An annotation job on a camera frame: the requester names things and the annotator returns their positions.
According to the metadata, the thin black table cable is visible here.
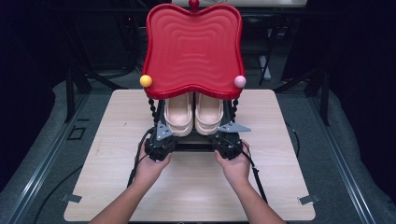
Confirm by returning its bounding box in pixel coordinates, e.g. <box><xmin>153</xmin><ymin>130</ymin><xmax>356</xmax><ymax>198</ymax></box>
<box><xmin>285</xmin><ymin>121</ymin><xmax>301</xmax><ymax>159</ymax></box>

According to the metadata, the red-topped black shoe rack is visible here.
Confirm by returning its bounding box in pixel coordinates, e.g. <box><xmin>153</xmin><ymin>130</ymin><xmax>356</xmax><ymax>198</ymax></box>
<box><xmin>139</xmin><ymin>0</ymin><xmax>248</xmax><ymax>153</ymax></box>

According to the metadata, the person's left hand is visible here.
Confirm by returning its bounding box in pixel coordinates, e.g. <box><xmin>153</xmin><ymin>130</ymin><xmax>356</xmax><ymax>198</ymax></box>
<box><xmin>134</xmin><ymin>141</ymin><xmax>173</xmax><ymax>185</ymax></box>

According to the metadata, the metal floor rail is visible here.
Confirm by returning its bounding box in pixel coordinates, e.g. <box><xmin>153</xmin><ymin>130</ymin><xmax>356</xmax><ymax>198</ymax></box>
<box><xmin>307</xmin><ymin>92</ymin><xmax>378</xmax><ymax>224</ymax></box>
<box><xmin>5</xmin><ymin>92</ymin><xmax>90</xmax><ymax>224</ymax></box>

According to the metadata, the black metal stand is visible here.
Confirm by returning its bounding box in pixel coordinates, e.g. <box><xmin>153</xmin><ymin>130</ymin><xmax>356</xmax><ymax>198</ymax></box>
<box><xmin>273</xmin><ymin>65</ymin><xmax>332</xmax><ymax>127</ymax></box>
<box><xmin>64</xmin><ymin>64</ymin><xmax>129</xmax><ymax>124</ymax></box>

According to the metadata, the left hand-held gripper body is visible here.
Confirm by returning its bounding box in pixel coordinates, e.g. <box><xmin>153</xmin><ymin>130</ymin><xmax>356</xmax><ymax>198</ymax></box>
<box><xmin>144</xmin><ymin>120</ymin><xmax>180</xmax><ymax>162</ymax></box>

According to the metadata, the cream clog shoe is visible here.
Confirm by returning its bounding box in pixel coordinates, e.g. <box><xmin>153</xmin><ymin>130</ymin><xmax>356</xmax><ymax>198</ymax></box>
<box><xmin>194</xmin><ymin>92</ymin><xmax>224</xmax><ymax>136</ymax></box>
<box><xmin>163</xmin><ymin>92</ymin><xmax>194</xmax><ymax>137</ymax></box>

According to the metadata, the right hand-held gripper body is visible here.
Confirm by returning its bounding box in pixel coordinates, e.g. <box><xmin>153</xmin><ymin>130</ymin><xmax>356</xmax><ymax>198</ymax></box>
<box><xmin>213</xmin><ymin>121</ymin><xmax>252</xmax><ymax>161</ymax></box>

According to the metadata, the person's right hand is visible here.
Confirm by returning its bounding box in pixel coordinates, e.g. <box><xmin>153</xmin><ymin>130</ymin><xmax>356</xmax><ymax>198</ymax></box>
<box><xmin>214</xmin><ymin>139</ymin><xmax>252</xmax><ymax>185</ymax></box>

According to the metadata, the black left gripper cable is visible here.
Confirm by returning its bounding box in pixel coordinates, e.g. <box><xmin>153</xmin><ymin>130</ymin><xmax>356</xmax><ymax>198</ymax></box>
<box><xmin>126</xmin><ymin>127</ymin><xmax>155</xmax><ymax>189</ymax></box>

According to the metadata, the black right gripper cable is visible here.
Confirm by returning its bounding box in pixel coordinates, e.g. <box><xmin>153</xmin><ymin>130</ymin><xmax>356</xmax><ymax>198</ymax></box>
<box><xmin>240</xmin><ymin>141</ymin><xmax>269</xmax><ymax>203</ymax></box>

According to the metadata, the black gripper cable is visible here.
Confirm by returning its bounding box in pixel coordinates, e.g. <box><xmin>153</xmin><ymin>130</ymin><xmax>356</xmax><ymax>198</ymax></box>
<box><xmin>240</xmin><ymin>141</ymin><xmax>269</xmax><ymax>203</ymax></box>
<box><xmin>126</xmin><ymin>127</ymin><xmax>155</xmax><ymax>189</ymax></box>

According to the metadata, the black floor cable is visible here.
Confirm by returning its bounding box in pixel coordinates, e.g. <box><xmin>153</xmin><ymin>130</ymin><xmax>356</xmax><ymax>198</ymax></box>
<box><xmin>32</xmin><ymin>164</ymin><xmax>84</xmax><ymax>224</ymax></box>

